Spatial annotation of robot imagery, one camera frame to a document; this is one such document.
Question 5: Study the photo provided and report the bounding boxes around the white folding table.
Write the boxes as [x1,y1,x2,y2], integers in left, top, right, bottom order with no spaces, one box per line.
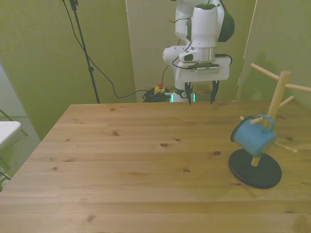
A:
[0,109,29,182]

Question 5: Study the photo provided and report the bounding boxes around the black camera stand pole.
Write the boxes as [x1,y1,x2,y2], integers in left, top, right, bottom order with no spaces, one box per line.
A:
[69,0,101,104]

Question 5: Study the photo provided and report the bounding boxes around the black cable bundle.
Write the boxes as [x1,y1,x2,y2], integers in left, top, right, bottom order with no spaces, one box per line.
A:
[141,88,174,103]

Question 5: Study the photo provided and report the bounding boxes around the yellow emergency stop box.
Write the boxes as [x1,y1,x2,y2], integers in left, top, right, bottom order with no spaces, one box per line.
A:
[154,82,166,96]

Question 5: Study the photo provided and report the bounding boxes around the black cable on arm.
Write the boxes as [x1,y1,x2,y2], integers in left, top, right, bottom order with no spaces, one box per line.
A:
[167,17,233,84]

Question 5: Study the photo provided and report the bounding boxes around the wooden mug tree black base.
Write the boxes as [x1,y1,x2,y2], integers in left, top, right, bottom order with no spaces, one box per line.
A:
[228,63,311,190]

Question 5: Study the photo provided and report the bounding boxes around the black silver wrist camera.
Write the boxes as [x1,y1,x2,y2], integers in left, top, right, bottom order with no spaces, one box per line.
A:
[189,63,221,74]

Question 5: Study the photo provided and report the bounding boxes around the blue enamel mug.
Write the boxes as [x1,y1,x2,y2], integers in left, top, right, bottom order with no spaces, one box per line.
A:
[230,114,278,157]

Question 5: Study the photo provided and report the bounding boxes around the black cable of stand pole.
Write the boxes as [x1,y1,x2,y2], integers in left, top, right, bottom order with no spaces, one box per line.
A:
[62,0,148,99]

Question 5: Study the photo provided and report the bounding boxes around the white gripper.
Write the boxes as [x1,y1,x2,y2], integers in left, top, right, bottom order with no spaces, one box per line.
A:
[173,57,230,107]

